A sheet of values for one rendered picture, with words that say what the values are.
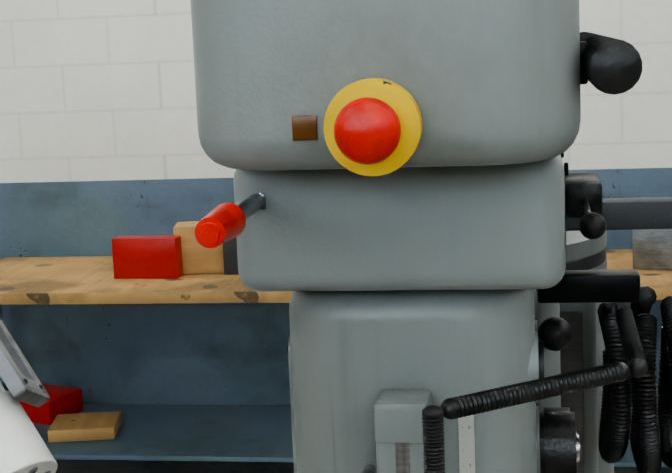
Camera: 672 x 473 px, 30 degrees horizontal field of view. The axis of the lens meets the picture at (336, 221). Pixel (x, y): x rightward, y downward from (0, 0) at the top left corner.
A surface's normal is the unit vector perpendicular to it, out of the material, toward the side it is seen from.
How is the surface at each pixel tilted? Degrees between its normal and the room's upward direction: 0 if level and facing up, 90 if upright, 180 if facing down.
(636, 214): 90
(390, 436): 90
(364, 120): 85
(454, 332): 90
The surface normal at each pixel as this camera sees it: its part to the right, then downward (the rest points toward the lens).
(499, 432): 0.33, 0.13
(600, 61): -0.15, 0.16
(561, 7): 0.67, 0.09
